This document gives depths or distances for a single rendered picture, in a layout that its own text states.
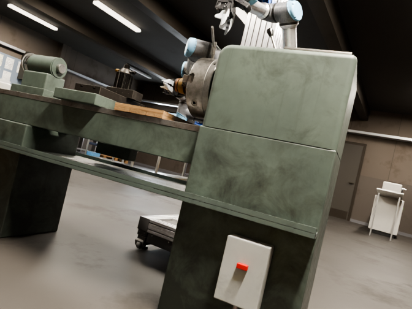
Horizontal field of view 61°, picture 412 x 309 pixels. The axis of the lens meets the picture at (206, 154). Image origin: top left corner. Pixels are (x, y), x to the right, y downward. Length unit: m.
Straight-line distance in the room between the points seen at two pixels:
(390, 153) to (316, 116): 9.17
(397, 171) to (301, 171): 9.16
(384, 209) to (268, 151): 7.39
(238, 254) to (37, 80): 1.71
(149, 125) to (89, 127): 0.38
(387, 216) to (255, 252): 7.46
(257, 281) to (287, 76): 0.84
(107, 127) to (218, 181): 0.72
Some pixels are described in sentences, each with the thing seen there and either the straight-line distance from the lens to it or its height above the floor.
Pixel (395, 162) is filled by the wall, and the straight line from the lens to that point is 10.60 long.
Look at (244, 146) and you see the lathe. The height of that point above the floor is 0.81.
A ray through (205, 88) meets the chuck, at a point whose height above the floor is 1.05.
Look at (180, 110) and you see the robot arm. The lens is 2.19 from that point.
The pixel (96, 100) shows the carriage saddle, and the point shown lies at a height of 0.89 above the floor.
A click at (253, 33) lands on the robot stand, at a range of 2.78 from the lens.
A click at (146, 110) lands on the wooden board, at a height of 0.89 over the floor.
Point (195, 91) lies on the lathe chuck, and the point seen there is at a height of 1.03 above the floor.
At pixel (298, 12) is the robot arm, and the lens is 2.29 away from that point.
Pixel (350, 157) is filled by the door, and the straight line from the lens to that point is 10.62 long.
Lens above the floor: 0.71
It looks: 1 degrees up
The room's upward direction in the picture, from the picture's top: 13 degrees clockwise
